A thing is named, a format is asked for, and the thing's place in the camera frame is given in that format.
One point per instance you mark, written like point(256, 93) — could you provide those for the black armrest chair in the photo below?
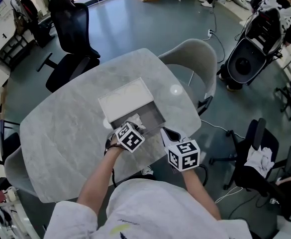
point(3, 138)

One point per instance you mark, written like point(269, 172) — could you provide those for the black mesh office chair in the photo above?
point(71, 31)

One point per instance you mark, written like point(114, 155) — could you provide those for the black swivel office chair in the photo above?
point(262, 138)

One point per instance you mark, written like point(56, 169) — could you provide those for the white metal cart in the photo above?
point(3, 218)

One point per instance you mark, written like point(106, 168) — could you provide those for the white crumpled cloth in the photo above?
point(259, 159)

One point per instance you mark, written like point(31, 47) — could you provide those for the white box lid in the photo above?
point(125, 99)

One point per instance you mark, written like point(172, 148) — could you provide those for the person's left hand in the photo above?
point(114, 141)

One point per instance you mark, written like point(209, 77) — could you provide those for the white black shoe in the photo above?
point(147, 170)

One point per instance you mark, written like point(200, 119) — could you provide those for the grey box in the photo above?
point(152, 116)

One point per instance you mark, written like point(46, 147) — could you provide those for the person's right forearm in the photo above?
point(201, 195)

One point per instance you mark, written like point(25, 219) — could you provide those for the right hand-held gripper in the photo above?
point(183, 155)

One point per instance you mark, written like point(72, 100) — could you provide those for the person's white shirt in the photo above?
point(155, 210)

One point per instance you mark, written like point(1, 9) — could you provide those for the grey upholstered chair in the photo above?
point(18, 168)
point(197, 58)

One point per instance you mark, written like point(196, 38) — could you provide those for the black metal shelf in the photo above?
point(13, 48)

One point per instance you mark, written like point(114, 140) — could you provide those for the white power strip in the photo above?
point(210, 33)

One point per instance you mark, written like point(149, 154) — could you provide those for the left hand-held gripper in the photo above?
point(130, 137)

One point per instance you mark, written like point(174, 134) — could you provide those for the person's left forearm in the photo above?
point(98, 180)

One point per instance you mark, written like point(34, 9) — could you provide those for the clothes rack with garments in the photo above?
point(29, 9)

